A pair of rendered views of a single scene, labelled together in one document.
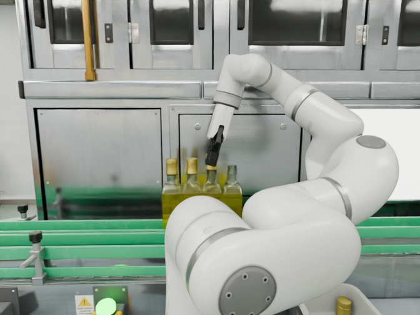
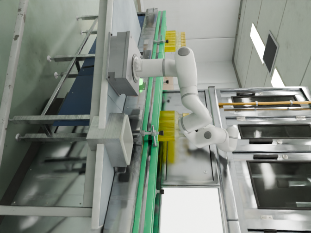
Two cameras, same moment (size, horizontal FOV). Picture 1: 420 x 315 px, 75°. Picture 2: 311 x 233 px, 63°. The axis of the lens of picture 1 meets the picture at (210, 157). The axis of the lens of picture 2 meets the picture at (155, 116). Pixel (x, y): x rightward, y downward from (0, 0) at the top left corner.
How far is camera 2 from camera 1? 1.22 m
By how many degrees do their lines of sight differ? 48
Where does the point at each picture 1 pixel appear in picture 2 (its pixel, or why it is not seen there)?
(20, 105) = not seen: hidden behind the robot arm
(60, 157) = not seen: hidden behind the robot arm
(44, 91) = (211, 92)
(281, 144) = (195, 171)
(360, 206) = (192, 97)
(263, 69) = (232, 131)
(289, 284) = (184, 58)
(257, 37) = (251, 164)
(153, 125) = not seen: hidden behind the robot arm
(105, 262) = (153, 86)
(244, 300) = (183, 50)
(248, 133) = (200, 156)
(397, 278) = (121, 202)
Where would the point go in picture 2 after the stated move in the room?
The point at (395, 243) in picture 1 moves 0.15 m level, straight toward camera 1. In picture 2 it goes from (142, 204) to (141, 174)
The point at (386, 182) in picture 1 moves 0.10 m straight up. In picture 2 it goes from (199, 105) to (221, 105)
